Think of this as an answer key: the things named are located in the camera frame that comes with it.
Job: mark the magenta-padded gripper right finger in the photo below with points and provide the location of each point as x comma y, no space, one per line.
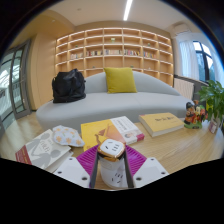
150,171

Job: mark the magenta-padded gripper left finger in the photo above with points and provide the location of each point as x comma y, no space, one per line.
71,171

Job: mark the white charger with gold band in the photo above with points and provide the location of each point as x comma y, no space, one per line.
111,148

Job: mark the white floral pouch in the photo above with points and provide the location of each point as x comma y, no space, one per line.
68,136

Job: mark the red and white book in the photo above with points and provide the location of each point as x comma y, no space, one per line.
41,151

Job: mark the orange and white book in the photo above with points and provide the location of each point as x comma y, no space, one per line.
100,131

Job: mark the yellow hardcover book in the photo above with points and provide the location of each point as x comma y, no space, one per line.
161,123

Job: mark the colourful figurine group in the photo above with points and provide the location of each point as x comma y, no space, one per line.
194,115

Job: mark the grey curved sofa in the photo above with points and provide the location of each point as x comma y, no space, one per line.
106,105

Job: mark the small pink jar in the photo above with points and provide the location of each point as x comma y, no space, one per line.
213,126

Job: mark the black bag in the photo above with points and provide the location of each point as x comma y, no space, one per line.
68,86

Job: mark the white radiator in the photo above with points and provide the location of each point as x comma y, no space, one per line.
183,88

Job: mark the yellow cushion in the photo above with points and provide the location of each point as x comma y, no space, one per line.
120,80

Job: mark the potted green plant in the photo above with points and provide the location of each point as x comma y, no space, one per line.
215,100

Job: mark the grey framed glass door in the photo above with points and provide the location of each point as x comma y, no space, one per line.
15,86

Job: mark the wooden shelf unit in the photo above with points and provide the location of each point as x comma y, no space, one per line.
113,61

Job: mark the white sheer curtain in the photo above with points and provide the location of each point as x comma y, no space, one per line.
188,60

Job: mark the dark framed window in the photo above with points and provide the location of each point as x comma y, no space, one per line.
205,61

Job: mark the white air conditioner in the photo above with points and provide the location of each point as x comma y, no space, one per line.
181,29

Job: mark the long ceiling light strip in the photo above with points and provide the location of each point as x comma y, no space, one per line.
128,10

